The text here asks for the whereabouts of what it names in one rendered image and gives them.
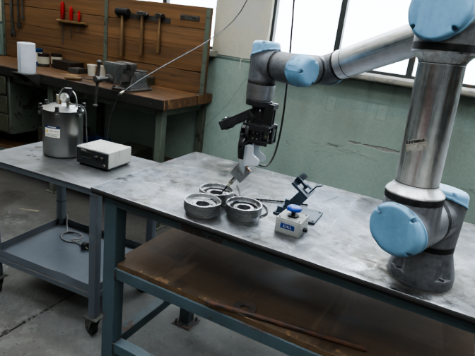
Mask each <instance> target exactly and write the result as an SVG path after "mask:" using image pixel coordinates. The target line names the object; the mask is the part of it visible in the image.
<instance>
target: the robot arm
mask: <svg viewBox="0 0 475 356"><path fill-rule="evenodd" d="M408 22H409V23H408V24H406V25H403V26H400V27H398V28H395V29H393V30H389V31H387V32H384V33H382V34H379V35H376V36H374V37H370V38H368V39H366V40H363V41H360V42H357V43H355V44H352V45H349V46H347V47H344V48H341V49H338V50H336V51H334V52H331V53H328V54H325V55H311V54H295V53H290V52H282V51H281V44H280V43H279V42H270V41H264V40H255V41H254V42H253V45H252V53H251V54H250V69H249V75H248V82H247V91H246V104H247V105H251V106H252V108H251V109H248V110H246V111H244V112H241V113H239V114H236V115H234V116H232V117H231V116H229V117H225V118H224V119H222V121H220V122H219V125H220V128H221V130H224V129H225V130H228V129H232V128H233V127H235V125H237V124H240V123H242V122H243V124H242V126H241V130H240V138H239V141H238V147H237V156H238V162H239V166H240V171H241V173H242V175H245V167H248V166H249V167H250V166H257V165H258V164H259V163H260V162H264V161H265V160H266V156H265V155H264V154H263V153H261V152H260V150H259V148H260V146H264V147H266V146H267V144H272V143H273V142H274V143H275V142H276V132H277V127H278V124H275V123H274V120H275V115H276V110H277V109H278V105H279V104H276V103H272V100H274V91H275V85H276V81H278V82H282V83H287V84H291V85H294V86H297V87H309V86H311V85H334V84H337V83H340V82H341V81H342V80H343V79H345V78H349V77H351V76H356V75H358V74H361V73H365V72H368V71H372V70H374V69H378V68H381V67H383V66H388V65H390V64H395V63H397V62H400V61H403V60H407V59H410V58H413V57H416V58H417V59H418V64H417V68H416V75H415V78H414V85H413V89H412V94H411V100H410V104H409V110H408V114H407V118H406V125H405V129H404V135H403V140H402V144H401V150H400V154H399V161H398V165H397V171H396V175H395V179H394V180H392V181H391V182H390V183H388V184H387V185H386V187H385V193H384V197H383V201H382V203H381V204H380V205H378V206H377V207H376V209H375V210H374V211H373V212H372V214H371V216H370V222H369V225H370V232H371V235H372V236H373V239H374V240H375V241H376V242H377V245H378V246H379V247H380V248H381V249H382V250H384V251H385V252H387V253H388V254H391V255H390V257H389V260H388V263H387V270H388V271H389V273H390V274H391V275H392V276H393V277H394V278H396V279H397V280H398V281H400V282H402V283H403V284H405V285H408V286H410V287H413V288H416V289H418V290H423V291H427V292H446V291H448V290H450V289H451V288H452V286H453V284H454V281H455V264H454V252H455V247H456V245H457V241H458V238H459V234H460V232H461V228H462V225H463V222H464V218H465V215H466V212H467V210H468V209H469V207H468V205H469V199H470V198H469V195H468V194H467V193H466V192H464V191H462V190H460V189H457V188H454V187H452V186H448V185H446V184H441V183H440V181H441V178H442V172H443V168H444V165H445V159H446V156H447V150H448V147H449V143H450V137H451V134H452V128H453V125H454V121H455V116H456V112H457V106H458V103H459V97H460V94H461V90H462V85H463V81H464V75H465V72H466V69H467V64H468V63H469V62H470V61H472V60H474V59H475V0H411V2H410V4H409V9H408ZM275 130H276V131H275ZM274 133H275V136H274Z"/></svg>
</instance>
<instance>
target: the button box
mask: <svg viewBox="0 0 475 356"><path fill-rule="evenodd" d="M308 220H309V215H305V214H302V213H296V214H295V215H291V212H290V211H289V210H287V209H285V210H284V211H283V212H282V213H280V214H279V215H277V216H276V224H275V228H274V232H278V233H281V234H283V235H287V236H290V237H294V238H296V239H299V238H300V237H301V236H302V235H303V233H304V232H306V233H307V231H308V229H307V224H308Z"/></svg>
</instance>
